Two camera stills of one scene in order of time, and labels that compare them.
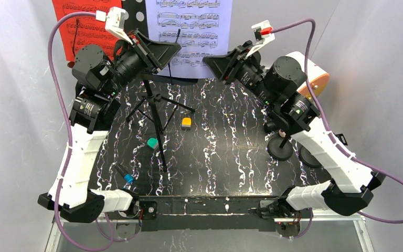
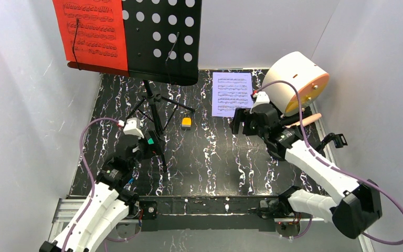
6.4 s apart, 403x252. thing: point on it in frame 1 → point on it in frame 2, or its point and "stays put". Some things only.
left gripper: [146, 52] → [149, 144]
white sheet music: [201, 28] → [231, 91]
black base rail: [204, 214] stays put
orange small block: [186, 122] stays put
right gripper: [235, 64] → [249, 122]
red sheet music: [76, 31] stays put
